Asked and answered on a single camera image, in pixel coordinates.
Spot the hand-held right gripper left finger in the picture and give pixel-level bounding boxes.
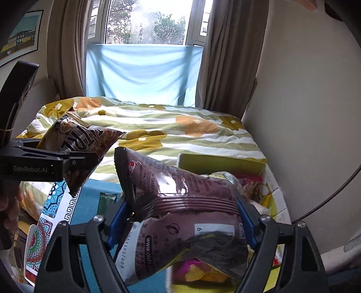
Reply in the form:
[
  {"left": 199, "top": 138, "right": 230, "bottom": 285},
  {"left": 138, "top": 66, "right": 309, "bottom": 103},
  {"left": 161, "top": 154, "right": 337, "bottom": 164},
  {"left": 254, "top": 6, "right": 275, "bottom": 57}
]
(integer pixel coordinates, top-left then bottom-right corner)
[{"left": 34, "top": 196, "right": 134, "bottom": 293}]

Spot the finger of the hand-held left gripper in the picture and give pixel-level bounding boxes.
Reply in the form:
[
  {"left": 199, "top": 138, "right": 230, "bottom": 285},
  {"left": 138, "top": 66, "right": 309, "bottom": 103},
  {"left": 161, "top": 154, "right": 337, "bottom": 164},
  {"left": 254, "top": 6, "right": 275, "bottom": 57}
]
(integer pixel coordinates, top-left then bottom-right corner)
[{"left": 62, "top": 151, "right": 98, "bottom": 167}]

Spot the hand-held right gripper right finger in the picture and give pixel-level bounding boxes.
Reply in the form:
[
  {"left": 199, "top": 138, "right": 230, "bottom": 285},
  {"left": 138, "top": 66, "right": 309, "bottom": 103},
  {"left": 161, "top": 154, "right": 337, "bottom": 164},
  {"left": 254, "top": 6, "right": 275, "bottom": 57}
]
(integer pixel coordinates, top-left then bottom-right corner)
[{"left": 234, "top": 194, "right": 330, "bottom": 293}]

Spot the brown snack packet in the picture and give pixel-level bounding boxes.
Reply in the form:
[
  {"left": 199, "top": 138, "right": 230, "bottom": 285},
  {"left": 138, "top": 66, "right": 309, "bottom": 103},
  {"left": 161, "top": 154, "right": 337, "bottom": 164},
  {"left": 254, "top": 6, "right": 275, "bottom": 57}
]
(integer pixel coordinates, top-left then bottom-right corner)
[{"left": 37, "top": 111, "right": 127, "bottom": 198}]

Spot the yellow-green cardboard box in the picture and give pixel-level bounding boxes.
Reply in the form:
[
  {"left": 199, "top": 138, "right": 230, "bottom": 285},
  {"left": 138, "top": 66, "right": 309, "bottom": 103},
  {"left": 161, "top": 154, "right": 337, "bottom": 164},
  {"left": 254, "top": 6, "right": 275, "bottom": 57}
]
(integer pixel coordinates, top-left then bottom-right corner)
[{"left": 169, "top": 153, "right": 291, "bottom": 293}]

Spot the maroon snack packet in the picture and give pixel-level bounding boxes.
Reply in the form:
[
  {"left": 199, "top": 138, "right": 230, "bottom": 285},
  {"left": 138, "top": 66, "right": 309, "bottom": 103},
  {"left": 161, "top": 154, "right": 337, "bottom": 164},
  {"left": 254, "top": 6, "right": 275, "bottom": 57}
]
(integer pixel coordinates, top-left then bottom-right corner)
[{"left": 114, "top": 146, "right": 256, "bottom": 286}]

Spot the purple snack packet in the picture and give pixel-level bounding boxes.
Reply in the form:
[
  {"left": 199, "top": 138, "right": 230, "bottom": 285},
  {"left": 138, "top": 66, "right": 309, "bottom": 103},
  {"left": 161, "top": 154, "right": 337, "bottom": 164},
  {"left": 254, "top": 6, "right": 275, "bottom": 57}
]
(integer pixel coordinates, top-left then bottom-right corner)
[{"left": 172, "top": 259, "right": 226, "bottom": 284}]

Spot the person's left hand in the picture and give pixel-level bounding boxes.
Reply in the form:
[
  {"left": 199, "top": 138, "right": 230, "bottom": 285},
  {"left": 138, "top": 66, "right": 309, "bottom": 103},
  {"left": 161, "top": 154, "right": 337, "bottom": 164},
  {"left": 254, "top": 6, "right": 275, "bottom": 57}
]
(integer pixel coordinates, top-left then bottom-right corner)
[{"left": 0, "top": 182, "right": 21, "bottom": 250}]

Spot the dark green snack packet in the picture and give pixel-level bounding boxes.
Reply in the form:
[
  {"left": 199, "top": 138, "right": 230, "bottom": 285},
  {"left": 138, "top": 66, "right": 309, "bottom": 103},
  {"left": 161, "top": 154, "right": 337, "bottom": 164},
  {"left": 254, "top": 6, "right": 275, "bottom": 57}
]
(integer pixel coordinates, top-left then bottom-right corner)
[{"left": 97, "top": 192, "right": 120, "bottom": 215}]

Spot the pink snack packet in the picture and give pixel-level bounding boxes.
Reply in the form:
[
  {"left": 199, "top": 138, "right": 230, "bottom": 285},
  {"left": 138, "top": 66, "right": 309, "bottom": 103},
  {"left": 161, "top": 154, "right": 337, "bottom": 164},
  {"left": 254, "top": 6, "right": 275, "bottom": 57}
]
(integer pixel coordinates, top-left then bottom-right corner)
[{"left": 240, "top": 176, "right": 266, "bottom": 198}]

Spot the teal mat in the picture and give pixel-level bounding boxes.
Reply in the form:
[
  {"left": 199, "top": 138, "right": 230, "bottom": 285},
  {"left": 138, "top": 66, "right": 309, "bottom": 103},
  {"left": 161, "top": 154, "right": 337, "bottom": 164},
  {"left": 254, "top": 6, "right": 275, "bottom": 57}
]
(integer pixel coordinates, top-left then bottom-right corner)
[{"left": 69, "top": 179, "right": 125, "bottom": 293}]

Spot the mandala print box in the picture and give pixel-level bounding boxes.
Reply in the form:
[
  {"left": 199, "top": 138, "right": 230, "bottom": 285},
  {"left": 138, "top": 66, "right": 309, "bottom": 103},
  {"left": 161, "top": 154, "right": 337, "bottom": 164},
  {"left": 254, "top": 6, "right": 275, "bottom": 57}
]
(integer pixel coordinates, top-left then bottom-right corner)
[{"left": 24, "top": 180, "right": 82, "bottom": 285}]

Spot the beige padded headboard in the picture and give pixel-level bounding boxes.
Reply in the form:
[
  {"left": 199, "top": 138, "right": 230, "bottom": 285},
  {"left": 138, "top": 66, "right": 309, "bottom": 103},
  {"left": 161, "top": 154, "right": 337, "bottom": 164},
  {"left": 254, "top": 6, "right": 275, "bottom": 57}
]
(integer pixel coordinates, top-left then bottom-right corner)
[{"left": 17, "top": 77, "right": 61, "bottom": 138}]

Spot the floral striped duvet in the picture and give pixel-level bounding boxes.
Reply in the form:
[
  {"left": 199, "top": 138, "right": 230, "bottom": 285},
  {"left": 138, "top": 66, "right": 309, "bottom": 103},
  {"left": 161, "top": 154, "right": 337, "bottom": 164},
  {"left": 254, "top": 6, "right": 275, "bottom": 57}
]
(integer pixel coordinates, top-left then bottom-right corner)
[{"left": 15, "top": 96, "right": 267, "bottom": 223}]

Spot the light blue window cloth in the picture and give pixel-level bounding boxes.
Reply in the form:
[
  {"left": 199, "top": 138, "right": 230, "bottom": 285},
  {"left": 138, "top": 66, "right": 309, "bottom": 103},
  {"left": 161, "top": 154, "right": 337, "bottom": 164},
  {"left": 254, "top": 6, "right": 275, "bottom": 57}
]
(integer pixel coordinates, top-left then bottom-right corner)
[{"left": 85, "top": 43, "right": 204, "bottom": 108}]

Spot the brown curtain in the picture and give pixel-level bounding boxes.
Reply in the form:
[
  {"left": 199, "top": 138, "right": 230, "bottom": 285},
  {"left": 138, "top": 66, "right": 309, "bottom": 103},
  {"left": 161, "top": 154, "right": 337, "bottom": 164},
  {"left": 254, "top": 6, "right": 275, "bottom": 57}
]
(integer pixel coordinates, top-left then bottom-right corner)
[
  {"left": 194, "top": 0, "right": 268, "bottom": 124},
  {"left": 46, "top": 0, "right": 110, "bottom": 99}
]

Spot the window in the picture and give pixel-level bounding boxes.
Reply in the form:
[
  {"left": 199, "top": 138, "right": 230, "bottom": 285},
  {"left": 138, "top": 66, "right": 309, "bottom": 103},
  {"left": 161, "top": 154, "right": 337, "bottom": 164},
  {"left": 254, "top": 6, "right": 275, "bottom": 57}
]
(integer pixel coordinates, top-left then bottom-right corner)
[{"left": 87, "top": 0, "right": 212, "bottom": 47}]

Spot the black cable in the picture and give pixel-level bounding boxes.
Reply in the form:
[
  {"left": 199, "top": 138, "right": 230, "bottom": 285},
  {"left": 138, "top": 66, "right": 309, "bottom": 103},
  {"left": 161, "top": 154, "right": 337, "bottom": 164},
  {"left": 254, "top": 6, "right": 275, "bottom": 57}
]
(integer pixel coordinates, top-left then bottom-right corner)
[{"left": 292, "top": 160, "right": 361, "bottom": 226}]

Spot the wall poster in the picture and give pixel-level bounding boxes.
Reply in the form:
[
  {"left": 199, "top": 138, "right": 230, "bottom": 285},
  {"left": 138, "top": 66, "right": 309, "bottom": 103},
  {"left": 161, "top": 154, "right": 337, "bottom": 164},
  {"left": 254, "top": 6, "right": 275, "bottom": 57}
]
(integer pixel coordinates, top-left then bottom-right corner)
[{"left": 0, "top": 10, "right": 44, "bottom": 66}]

